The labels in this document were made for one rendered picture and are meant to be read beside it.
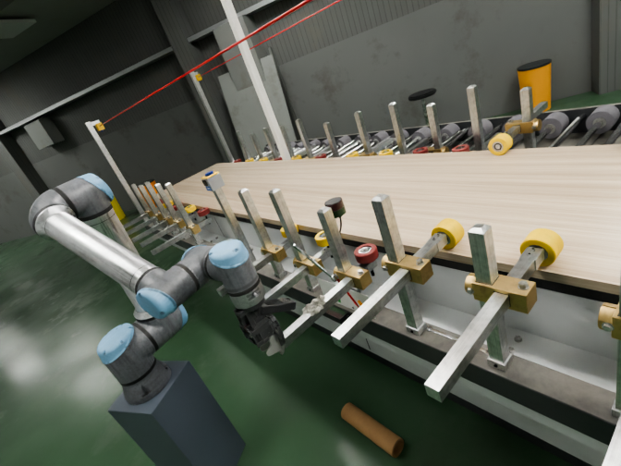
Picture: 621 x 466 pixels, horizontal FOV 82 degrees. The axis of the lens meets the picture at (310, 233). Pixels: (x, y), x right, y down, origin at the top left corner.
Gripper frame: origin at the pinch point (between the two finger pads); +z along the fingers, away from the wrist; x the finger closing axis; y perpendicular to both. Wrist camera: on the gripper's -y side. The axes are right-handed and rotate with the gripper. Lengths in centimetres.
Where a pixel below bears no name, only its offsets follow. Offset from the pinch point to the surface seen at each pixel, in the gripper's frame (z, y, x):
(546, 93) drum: 51, -474, -96
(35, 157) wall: -86, -3, -943
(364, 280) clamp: -3.1, -33.4, 4.7
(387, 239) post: -22.7, -32.0, 21.0
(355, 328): -12.6, -8.9, 26.3
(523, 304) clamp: -13, -32, 54
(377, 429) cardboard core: 74, -25, -7
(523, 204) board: -9, -81, 35
